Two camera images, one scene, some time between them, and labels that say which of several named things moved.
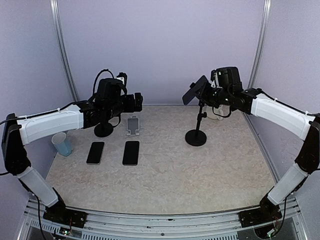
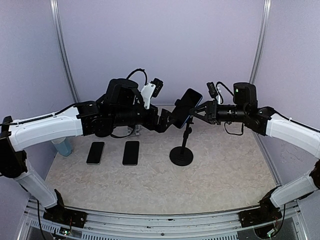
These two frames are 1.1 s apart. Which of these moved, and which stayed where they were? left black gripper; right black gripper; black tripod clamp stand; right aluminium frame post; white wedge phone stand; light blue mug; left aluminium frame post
Moved: right black gripper; left black gripper; black tripod clamp stand
Stayed: light blue mug; left aluminium frame post; right aluminium frame post; white wedge phone stand
